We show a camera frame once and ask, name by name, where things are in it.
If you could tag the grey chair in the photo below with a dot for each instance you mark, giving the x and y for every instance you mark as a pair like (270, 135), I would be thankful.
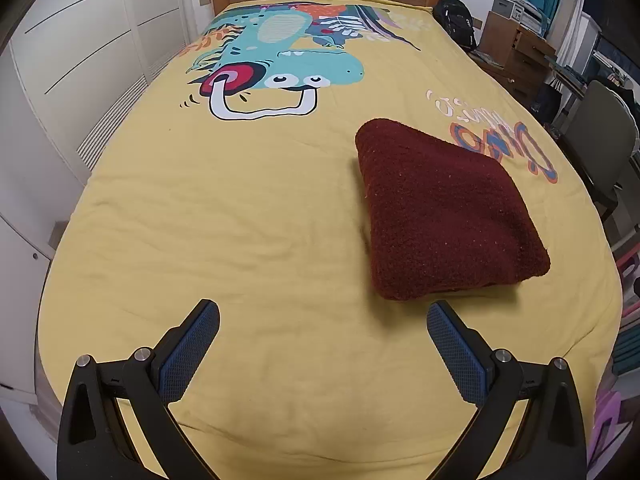
(605, 145)

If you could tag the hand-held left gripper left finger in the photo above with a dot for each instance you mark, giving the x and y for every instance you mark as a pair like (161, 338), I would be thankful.
(190, 355)

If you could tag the white printer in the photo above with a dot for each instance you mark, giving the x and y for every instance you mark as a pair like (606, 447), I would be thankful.
(517, 7)

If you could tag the black backpack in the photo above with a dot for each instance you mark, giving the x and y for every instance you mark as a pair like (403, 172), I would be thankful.
(457, 20)

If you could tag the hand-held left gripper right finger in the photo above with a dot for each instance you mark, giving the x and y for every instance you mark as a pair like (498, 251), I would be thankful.
(457, 360)

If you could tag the dark blue bag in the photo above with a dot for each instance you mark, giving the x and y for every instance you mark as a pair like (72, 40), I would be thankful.
(546, 102)

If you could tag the yellow printed blanket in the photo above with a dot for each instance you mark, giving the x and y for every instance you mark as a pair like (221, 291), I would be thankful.
(225, 235)

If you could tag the maroon knit sweater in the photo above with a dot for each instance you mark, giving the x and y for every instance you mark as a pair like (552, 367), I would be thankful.
(440, 210)

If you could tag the cluttered desk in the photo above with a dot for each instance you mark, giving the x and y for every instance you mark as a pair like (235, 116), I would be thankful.
(575, 72)

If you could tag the white wardrobe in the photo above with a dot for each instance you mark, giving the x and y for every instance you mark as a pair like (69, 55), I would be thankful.
(90, 20)

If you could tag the white radiator grille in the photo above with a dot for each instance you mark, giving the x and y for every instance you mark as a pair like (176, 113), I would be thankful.
(120, 115)

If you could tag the wooden drawer unit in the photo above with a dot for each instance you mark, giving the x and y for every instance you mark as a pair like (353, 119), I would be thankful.
(517, 55)

